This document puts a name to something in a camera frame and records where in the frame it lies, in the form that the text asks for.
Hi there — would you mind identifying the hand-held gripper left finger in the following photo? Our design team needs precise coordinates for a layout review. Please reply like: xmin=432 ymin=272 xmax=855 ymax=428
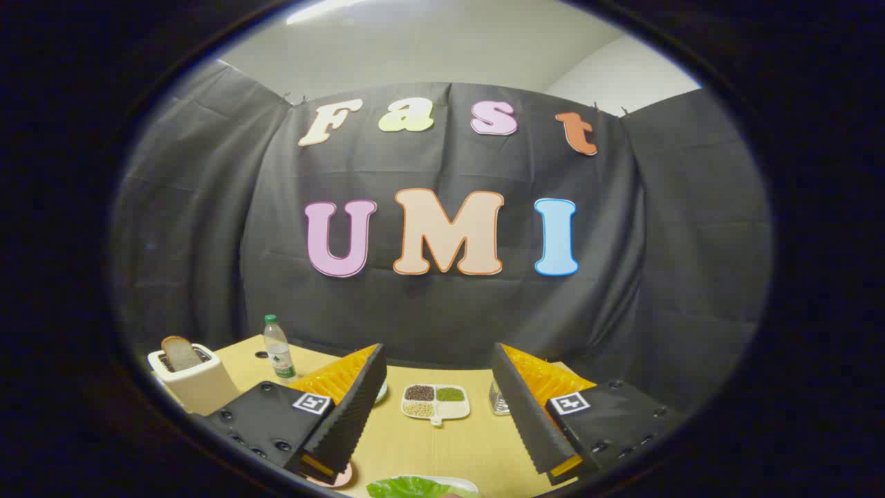
xmin=197 ymin=343 xmax=388 ymax=485

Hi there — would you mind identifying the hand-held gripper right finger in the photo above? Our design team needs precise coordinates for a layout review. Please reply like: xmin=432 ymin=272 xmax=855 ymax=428
xmin=491 ymin=342 xmax=682 ymax=486

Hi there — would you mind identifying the green lettuce leaf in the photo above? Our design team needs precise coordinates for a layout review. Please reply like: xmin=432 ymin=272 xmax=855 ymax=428
xmin=366 ymin=476 xmax=471 ymax=498

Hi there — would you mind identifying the toasted bread slice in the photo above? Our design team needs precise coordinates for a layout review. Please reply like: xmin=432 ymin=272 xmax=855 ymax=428
xmin=161 ymin=336 xmax=203 ymax=372

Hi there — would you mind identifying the pink plate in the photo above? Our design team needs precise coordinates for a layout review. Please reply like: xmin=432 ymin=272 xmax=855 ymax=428
xmin=304 ymin=462 xmax=353 ymax=489

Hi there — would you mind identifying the white divided grain dish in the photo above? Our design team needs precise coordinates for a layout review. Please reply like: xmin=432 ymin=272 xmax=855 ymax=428
xmin=401 ymin=384 xmax=472 ymax=427

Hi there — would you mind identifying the white oval plate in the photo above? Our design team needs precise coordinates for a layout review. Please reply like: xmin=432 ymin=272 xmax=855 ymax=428
xmin=387 ymin=474 xmax=481 ymax=498

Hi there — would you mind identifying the clear green-capped water bottle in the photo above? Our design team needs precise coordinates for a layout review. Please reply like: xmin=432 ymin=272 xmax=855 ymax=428
xmin=263 ymin=315 xmax=298 ymax=385

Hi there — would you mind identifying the black backdrop cloth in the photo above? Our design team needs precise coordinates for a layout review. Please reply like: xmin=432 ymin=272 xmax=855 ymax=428
xmin=111 ymin=61 xmax=774 ymax=416

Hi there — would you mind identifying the cream white toaster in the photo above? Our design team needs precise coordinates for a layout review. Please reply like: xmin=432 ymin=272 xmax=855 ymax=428
xmin=147 ymin=342 xmax=241 ymax=417

